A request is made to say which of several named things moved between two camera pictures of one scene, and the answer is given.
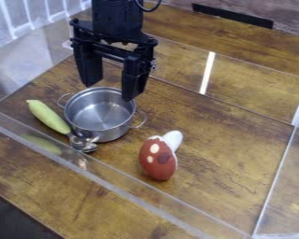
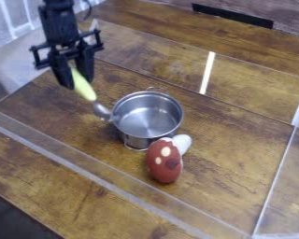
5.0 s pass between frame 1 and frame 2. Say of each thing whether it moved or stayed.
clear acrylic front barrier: stayed
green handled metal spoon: moved
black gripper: moved
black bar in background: stayed
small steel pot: moved
